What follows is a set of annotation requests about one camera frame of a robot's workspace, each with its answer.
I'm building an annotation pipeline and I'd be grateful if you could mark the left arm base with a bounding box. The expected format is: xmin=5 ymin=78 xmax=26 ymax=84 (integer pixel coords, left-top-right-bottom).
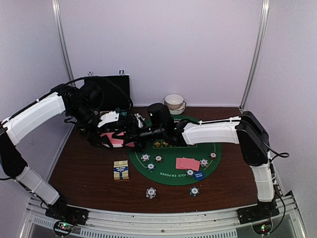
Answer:
xmin=45 ymin=206 xmax=89 ymax=225

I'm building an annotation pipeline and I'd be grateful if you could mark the red-backed card deck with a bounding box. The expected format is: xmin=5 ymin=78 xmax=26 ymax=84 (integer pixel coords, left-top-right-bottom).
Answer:
xmin=101 ymin=132 xmax=134 ymax=148

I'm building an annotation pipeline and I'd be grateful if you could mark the black poker chip case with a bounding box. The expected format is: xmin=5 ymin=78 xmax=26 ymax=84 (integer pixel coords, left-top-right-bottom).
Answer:
xmin=80 ymin=75 xmax=133 ymax=133

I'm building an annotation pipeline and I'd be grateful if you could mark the brown black chip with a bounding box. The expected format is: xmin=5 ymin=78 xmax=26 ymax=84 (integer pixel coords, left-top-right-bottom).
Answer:
xmin=154 ymin=155 xmax=163 ymax=163
xmin=209 ymin=152 xmax=217 ymax=160

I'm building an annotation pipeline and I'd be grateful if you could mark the green blue chip bottom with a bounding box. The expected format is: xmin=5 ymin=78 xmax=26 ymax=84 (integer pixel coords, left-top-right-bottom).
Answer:
xmin=185 ymin=169 xmax=195 ymax=178

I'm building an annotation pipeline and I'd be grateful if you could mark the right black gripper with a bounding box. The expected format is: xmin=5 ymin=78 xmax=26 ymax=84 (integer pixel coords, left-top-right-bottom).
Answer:
xmin=113 ymin=120 xmax=165 ymax=151

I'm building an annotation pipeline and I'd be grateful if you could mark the blue small blind button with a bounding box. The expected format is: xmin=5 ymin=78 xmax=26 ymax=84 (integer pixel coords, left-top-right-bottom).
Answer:
xmin=194 ymin=171 xmax=205 ymax=180

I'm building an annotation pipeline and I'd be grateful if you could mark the white ceramic bowl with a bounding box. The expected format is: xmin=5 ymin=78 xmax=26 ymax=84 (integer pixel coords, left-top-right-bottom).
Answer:
xmin=164 ymin=94 xmax=184 ymax=110

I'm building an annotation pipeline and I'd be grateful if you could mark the round green poker mat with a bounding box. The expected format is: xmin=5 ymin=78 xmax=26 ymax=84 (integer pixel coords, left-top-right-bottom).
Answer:
xmin=128 ymin=115 xmax=222 ymax=186

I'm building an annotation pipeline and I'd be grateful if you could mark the green blue chip stack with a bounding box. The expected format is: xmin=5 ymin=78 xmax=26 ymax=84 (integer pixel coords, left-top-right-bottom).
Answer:
xmin=189 ymin=186 xmax=200 ymax=197

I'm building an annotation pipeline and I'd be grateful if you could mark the white lower bowl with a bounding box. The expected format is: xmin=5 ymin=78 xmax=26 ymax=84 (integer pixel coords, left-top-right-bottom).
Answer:
xmin=169 ymin=102 xmax=186 ymax=115

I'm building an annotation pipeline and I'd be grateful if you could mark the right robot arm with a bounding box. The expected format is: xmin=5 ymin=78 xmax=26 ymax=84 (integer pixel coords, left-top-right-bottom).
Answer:
xmin=126 ymin=103 xmax=275 ymax=219

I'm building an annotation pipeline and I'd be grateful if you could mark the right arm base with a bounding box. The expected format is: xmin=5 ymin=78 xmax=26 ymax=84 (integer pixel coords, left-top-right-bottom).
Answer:
xmin=237 ymin=205 xmax=280 ymax=225

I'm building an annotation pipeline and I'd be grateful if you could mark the gold blue card box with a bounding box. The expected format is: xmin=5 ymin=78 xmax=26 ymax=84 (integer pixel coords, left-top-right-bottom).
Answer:
xmin=113 ymin=160 xmax=129 ymax=180

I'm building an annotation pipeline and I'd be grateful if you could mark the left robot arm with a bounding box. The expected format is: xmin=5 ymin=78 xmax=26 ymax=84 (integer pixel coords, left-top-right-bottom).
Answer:
xmin=0 ymin=82 xmax=119 ymax=220

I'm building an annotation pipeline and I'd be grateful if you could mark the blue tan ten chip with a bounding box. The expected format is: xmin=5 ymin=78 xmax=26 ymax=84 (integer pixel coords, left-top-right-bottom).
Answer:
xmin=141 ymin=153 xmax=151 ymax=162

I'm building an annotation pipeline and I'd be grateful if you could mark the red card bottom player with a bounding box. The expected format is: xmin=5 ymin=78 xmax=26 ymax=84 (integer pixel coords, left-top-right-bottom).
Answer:
xmin=175 ymin=158 xmax=185 ymax=170

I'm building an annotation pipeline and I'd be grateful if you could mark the blue tan chip stack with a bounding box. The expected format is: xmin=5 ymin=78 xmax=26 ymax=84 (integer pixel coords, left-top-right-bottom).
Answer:
xmin=146 ymin=187 xmax=157 ymax=199

